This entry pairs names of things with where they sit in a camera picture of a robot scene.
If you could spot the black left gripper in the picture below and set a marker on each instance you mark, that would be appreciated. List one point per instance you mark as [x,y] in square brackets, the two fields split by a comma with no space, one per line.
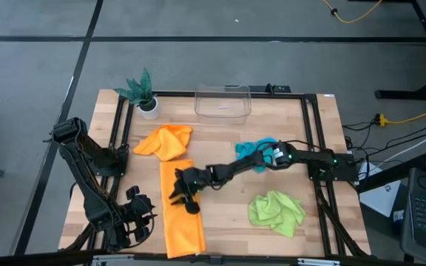
[139,214]

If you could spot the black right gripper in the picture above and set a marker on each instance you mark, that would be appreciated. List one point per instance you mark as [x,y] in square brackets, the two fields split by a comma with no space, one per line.
[196,179]

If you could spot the orange microfiber towel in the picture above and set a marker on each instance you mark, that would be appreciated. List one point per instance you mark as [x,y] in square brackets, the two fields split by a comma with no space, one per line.
[168,142]
[181,229]

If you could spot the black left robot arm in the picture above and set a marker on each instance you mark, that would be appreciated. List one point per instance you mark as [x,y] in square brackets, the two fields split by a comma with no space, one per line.
[87,184]

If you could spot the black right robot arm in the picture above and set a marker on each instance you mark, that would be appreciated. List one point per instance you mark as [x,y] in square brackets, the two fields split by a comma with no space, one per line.
[309,157]

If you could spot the teal microfiber towel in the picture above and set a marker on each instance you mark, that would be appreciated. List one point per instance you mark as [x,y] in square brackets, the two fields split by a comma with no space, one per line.
[248,149]

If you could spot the lime green microfiber towel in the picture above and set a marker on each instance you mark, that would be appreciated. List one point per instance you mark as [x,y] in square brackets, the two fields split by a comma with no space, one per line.
[276,212]

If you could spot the clear plastic bin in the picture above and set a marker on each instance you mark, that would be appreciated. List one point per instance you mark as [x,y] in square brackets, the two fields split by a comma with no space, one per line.
[222,109]

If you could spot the artificial plant in white pot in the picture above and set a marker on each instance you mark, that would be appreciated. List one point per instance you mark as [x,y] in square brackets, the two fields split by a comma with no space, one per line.
[144,96]

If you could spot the white cardboard box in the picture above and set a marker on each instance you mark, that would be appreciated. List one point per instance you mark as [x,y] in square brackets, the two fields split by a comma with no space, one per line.
[381,199]

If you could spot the silver metal bracket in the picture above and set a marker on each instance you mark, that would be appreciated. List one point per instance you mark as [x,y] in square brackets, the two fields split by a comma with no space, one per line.
[318,262]
[113,260]

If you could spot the black metal rig frame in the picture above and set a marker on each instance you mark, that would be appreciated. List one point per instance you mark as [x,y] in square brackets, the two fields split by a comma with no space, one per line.
[176,94]

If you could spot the black desk leg frame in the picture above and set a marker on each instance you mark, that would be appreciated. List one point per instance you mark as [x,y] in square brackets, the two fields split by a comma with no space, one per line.
[401,94]

